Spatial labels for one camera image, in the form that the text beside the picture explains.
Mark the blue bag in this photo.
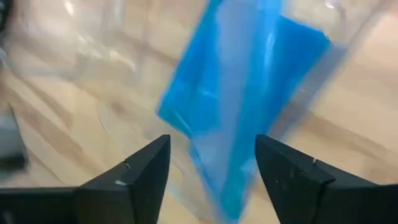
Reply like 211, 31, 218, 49
155, 0, 346, 223

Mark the clear plastic container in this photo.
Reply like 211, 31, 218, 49
0, 0, 386, 224

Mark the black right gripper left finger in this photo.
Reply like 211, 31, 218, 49
0, 134, 172, 224

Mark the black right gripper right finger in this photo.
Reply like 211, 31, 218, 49
254, 134, 398, 224

